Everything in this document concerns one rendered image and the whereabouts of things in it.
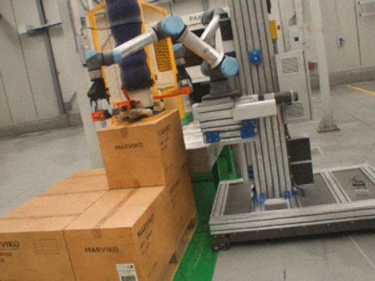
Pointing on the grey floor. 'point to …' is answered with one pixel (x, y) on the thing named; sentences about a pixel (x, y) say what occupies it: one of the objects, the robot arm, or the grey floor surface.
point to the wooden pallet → (179, 249)
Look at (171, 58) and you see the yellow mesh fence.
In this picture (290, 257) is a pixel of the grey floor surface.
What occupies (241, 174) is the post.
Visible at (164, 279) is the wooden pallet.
